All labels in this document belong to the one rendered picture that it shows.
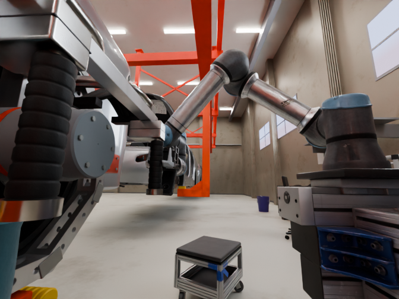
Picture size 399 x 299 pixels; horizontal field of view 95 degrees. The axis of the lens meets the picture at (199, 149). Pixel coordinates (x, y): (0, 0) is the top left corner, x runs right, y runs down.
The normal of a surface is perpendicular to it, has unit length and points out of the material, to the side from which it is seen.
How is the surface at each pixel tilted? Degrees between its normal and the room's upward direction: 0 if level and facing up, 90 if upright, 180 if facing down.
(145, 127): 90
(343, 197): 90
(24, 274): 90
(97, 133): 90
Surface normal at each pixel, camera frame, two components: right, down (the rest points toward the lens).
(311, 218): -0.03, -0.18
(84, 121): 1.00, 0.00
